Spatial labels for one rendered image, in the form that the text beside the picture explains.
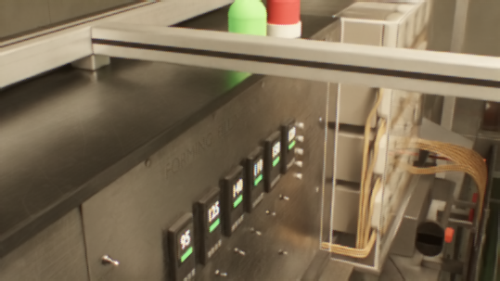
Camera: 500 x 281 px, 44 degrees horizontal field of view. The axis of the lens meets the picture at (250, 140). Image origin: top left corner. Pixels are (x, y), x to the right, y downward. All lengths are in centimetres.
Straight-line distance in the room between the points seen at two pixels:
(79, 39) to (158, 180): 25
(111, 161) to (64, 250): 9
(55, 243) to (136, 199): 12
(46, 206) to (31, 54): 31
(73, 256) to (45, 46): 31
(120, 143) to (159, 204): 11
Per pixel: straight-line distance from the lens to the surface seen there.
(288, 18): 106
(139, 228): 68
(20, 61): 78
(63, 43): 83
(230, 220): 89
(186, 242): 77
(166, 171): 71
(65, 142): 64
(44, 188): 55
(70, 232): 59
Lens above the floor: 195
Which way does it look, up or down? 22 degrees down
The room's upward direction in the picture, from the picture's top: straight up
